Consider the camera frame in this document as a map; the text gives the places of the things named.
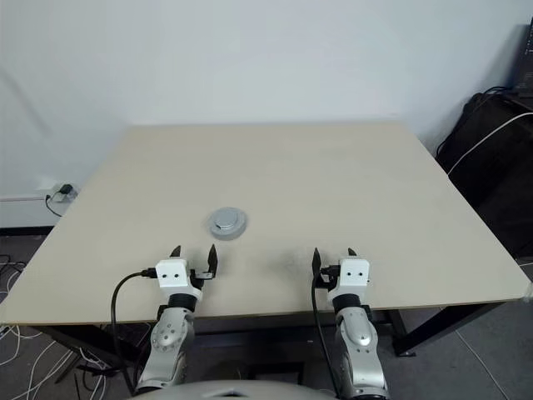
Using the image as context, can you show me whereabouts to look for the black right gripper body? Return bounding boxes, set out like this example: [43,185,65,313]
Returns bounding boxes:
[312,263,342,291]

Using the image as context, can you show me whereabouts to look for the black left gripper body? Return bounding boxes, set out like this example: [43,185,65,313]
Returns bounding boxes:
[186,266,217,289]

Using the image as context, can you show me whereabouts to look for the grey motor housing copper windings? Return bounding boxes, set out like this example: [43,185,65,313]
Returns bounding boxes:
[206,207,250,242]

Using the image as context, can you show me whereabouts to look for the light wood table black legs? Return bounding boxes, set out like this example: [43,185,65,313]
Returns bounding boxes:
[0,122,533,384]

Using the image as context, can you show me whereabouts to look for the silver robot torso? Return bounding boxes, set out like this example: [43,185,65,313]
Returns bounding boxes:
[135,376,391,400]

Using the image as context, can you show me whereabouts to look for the large black bag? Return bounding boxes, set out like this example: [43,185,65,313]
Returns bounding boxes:
[435,86,533,260]

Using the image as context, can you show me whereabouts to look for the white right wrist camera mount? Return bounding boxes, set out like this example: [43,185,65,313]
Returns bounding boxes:
[326,257,373,303]

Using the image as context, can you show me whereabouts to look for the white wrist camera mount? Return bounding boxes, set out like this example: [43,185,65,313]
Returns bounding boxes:
[326,257,373,303]
[155,258,204,304]

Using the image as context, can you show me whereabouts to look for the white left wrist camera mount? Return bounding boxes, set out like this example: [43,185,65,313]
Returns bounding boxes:
[155,258,204,304]

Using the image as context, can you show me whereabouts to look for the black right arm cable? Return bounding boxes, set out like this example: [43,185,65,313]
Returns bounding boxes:
[310,266,341,395]

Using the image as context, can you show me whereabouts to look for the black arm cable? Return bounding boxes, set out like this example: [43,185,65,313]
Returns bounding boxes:
[310,266,341,395]
[109,268,159,397]

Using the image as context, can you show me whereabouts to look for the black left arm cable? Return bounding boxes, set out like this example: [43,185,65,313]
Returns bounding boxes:
[109,268,159,397]

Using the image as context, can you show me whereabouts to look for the white wall socket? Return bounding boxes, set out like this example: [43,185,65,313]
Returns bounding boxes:
[55,182,79,204]

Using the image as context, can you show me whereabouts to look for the black power plug with cable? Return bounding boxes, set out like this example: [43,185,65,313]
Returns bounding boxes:
[44,184,72,218]

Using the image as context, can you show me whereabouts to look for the white cable on bag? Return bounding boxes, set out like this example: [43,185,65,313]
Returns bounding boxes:
[446,109,533,177]

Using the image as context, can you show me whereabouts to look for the white floor cables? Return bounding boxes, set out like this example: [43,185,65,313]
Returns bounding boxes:
[0,261,107,400]

